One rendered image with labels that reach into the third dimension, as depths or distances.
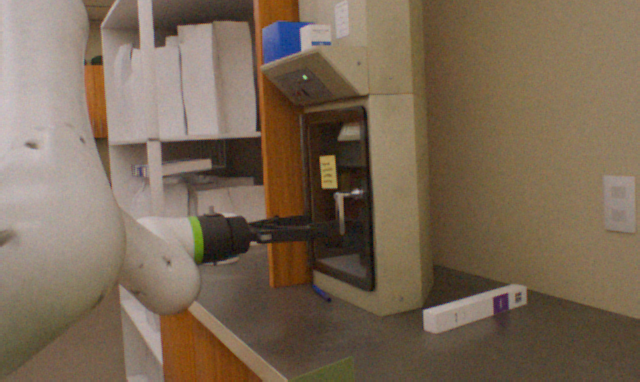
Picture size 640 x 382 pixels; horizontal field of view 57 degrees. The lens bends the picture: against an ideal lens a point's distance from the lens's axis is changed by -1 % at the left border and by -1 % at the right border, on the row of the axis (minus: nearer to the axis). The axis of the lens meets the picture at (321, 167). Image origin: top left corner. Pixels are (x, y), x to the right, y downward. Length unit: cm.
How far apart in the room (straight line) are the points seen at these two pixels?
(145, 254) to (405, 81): 66
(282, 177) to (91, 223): 115
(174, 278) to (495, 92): 96
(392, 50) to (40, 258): 99
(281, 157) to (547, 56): 69
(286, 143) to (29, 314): 119
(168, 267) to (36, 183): 57
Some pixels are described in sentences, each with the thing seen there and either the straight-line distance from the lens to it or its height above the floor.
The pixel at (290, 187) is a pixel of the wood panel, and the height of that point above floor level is 120.
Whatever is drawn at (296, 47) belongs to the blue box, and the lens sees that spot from 141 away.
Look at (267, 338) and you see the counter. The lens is 120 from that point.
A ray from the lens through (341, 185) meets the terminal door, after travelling 133.
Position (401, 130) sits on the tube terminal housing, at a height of 133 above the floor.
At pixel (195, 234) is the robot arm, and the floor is 116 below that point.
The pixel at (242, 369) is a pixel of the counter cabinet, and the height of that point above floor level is 85.
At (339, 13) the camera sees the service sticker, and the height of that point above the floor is 160.
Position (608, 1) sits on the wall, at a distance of 137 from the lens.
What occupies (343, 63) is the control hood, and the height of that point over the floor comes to 147.
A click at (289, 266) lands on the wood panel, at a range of 158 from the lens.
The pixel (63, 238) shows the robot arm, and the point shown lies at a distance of 41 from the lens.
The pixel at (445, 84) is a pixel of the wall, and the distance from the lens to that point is 172.
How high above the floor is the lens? 133
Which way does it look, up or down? 3 degrees down
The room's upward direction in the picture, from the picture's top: 3 degrees counter-clockwise
